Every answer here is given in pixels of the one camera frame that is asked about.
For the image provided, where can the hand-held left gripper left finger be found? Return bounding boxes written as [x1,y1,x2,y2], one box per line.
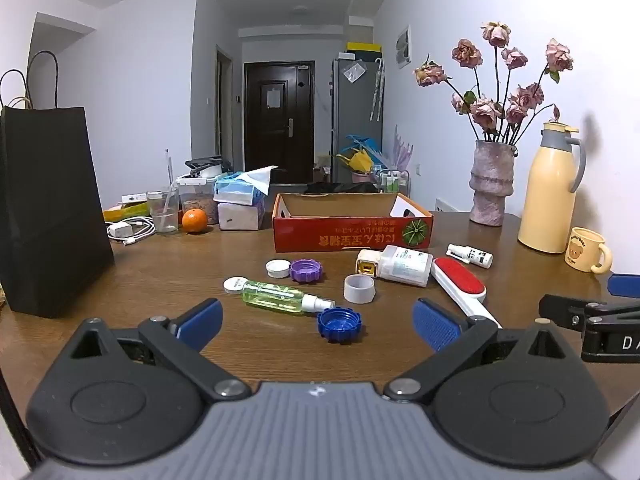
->
[69,297,253,403]

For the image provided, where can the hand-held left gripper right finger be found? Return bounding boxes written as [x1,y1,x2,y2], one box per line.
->
[383,298,569,404]

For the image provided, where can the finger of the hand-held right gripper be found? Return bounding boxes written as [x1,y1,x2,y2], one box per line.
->
[538,293,604,332]
[607,273,640,298]

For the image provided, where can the red and white lint brush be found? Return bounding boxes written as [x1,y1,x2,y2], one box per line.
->
[430,256,503,330]

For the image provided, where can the white plastic bottle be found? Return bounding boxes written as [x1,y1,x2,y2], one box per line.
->
[376,245,434,288]

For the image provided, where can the green spray bottle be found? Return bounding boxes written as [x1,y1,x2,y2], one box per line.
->
[242,281,336,316]

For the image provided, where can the small white spray bottle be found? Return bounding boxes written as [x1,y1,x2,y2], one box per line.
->
[446,243,494,269]

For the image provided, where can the white tape roll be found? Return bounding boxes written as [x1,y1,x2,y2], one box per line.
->
[343,274,376,306]

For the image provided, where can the purple bottle cap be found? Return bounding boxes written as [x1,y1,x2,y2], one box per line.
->
[289,258,322,283]

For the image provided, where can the red cardboard box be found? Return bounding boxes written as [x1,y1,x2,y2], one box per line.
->
[271,191,435,253]

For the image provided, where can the yellow bear mug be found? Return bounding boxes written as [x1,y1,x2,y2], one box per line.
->
[564,227,614,274]

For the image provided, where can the yellow and white plastic case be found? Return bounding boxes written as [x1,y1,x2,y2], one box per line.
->
[355,249,383,279]

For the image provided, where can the blue bottle cap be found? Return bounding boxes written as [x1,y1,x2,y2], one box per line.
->
[317,306,363,345]

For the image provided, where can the orange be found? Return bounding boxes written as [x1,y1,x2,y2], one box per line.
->
[182,209,208,234]

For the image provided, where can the clear glass cup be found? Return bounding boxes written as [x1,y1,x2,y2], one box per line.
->
[146,187,180,234]

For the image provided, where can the white tissue pack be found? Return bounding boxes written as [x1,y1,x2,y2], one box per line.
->
[217,201,266,231]

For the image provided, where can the yellow thermos jug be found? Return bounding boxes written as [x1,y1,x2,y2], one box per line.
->
[517,119,587,255]

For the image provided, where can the clear food container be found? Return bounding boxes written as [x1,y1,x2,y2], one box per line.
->
[176,174,221,226]

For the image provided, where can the white drinking straw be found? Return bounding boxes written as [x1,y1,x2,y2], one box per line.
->
[150,184,178,222]

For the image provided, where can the blue tissue pack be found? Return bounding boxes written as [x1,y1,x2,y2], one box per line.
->
[213,164,280,207]

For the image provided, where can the yellow packet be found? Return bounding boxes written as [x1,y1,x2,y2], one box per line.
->
[102,202,151,224]

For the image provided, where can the pink ceramic vase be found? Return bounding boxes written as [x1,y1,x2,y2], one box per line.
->
[468,139,516,227]

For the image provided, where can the trolley cart with bottles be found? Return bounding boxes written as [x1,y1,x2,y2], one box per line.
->
[376,166,412,195]

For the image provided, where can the black folding stand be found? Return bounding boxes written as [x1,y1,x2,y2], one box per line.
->
[185,156,232,177]

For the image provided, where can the black cloth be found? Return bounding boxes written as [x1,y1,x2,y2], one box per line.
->
[304,181,379,195]

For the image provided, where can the purple decorative feathers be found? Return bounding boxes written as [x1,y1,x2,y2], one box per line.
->
[391,125,416,172]

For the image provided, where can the yellow bag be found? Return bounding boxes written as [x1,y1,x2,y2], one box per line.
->
[336,149,375,172]

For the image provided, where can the black paper bag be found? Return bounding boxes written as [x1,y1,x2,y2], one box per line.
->
[0,51,116,318]

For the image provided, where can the dark wooden door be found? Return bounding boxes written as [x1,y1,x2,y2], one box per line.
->
[243,60,316,172]

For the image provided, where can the bunch of dried pink roses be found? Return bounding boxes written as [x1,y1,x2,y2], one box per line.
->
[413,21,575,145]

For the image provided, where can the grey cabinet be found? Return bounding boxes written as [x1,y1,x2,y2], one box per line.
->
[331,56,385,183]

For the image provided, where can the folded umbrella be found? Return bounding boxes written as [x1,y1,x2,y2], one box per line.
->
[369,57,387,122]

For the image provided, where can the yellow and black box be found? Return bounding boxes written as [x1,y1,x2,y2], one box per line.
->
[346,41,383,59]

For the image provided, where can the white charger cable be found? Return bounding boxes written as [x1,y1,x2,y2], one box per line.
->
[107,216,158,247]

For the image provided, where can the interior door frame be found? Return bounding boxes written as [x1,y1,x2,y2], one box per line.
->
[215,44,234,161]

